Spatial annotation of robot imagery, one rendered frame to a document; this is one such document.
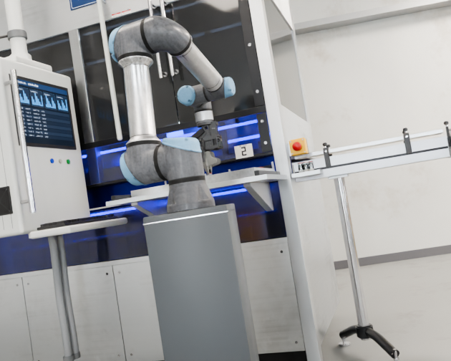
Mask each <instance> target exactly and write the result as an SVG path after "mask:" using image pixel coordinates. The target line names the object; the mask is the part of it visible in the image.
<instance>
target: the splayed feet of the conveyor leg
mask: <svg viewBox="0 0 451 361"><path fill-rule="evenodd" d="M353 334H357V337H358V338H359V339H369V338H371V339H372V340H374V341H375V342H376V343H377V344H378V345H379V346H380V347H381V348H382V349H383V350H384V351H385V352H386V353H387V354H388V355H389V356H390V357H391V358H393V360H395V361H398V360H399V358H398V356H399V350H398V349H397V348H396V347H394V346H393V345H392V344H391V343H390V342H389V341H388V340H387V339H386V338H385V337H383V336H382V335H381V334H380V333H378V332H377V331H375V330H374V329H373V325H372V324H370V323H369V325H367V326H363V327H360V326H359V325H357V324H356V325H352V326H350V327H347V328H346V329H343V330H341V331H340V333H339V336H340V338H341V339H342V341H343V342H340V343H339V346H340V347H348V346H349V345H350V344H351V343H350V342H347V341H345V339H346V338H347V337H350V336H352V335H353Z"/></svg>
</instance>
